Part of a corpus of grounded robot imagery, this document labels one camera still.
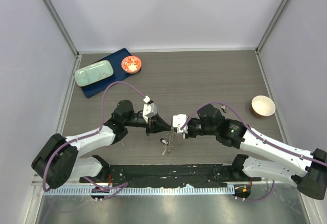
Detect red cream bowl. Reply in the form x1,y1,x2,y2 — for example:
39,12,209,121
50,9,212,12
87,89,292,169
250,95,276,118

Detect dark blue tray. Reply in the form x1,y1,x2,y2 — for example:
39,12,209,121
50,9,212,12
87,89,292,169
74,48,131,98

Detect aluminium frame post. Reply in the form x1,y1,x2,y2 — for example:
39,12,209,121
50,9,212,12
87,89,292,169
42,0,79,58
255,0,291,55

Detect orange patterned small bowl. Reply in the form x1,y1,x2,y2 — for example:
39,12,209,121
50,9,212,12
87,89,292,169
121,56,142,74

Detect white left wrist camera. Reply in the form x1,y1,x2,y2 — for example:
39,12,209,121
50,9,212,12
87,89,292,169
142,96,157,123

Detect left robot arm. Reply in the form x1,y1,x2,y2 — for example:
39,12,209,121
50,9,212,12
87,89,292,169
31,100,171,189

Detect left aluminium frame post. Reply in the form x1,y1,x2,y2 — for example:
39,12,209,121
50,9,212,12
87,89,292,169
42,0,79,58

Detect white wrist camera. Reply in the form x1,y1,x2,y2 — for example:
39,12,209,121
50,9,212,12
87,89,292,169
142,96,157,123
172,114,188,134

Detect pale green oblong dish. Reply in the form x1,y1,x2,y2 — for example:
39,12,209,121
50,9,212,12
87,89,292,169
74,60,114,87

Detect white slotted cable duct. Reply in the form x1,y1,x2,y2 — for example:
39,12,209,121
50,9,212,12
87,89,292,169
44,185,235,197

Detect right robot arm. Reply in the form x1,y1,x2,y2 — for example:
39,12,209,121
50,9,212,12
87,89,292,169
176,103,326,200

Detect silver black key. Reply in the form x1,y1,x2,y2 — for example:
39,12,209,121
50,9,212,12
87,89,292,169
220,104,227,113

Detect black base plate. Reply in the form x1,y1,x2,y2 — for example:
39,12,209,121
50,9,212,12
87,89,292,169
107,163,261,188

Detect metal disc keyring holder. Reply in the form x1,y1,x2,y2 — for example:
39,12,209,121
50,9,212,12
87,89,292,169
162,128,175,155

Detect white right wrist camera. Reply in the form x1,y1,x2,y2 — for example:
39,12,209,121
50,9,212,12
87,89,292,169
172,114,188,134

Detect right aluminium frame post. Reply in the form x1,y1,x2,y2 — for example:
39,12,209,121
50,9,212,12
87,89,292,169
255,0,291,55

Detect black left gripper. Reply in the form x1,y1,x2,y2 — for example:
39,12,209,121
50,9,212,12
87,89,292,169
124,113,171,136

